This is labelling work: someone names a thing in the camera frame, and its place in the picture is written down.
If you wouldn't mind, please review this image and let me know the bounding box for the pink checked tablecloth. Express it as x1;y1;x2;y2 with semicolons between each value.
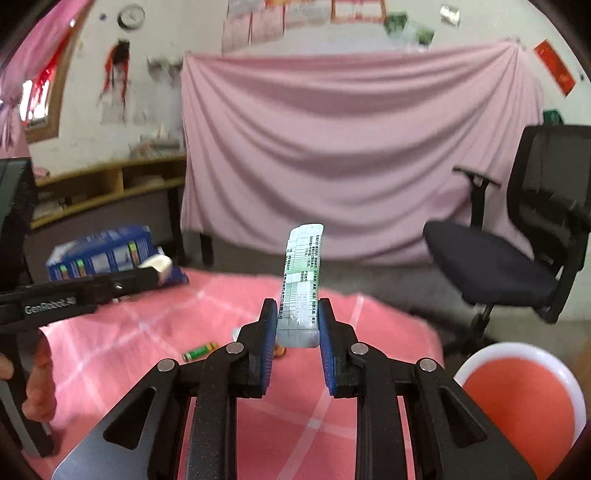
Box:
27;268;445;480

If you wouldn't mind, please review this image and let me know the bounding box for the person's left hand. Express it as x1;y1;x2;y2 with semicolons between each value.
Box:
22;332;57;423

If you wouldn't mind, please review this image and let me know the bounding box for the blue cardboard box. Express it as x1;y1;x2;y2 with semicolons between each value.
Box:
45;225;189;286

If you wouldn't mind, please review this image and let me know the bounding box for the red white trash basin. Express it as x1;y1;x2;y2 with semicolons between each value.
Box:
455;342;587;479

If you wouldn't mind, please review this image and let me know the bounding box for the wooden wall shelf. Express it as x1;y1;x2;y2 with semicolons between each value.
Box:
31;155;186;230

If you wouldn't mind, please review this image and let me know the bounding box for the black office chair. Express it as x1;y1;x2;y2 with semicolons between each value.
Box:
423;124;590;356

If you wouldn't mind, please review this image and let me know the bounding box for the pink hanging sheet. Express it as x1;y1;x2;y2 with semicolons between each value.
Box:
181;41;543;265

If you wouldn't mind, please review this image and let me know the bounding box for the green white wrapper strip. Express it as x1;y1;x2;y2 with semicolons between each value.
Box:
276;224;324;348

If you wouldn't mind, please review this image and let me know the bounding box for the wall clock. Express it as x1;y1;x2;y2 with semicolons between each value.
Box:
117;4;146;31

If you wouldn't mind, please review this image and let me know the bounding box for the red paper wall decoration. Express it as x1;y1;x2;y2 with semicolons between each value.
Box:
534;40;576;96

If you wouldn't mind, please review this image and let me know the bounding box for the dried apple slice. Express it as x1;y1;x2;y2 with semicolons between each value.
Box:
273;344;287;359

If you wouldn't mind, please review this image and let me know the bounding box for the green battery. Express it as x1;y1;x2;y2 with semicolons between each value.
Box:
181;342;219;363

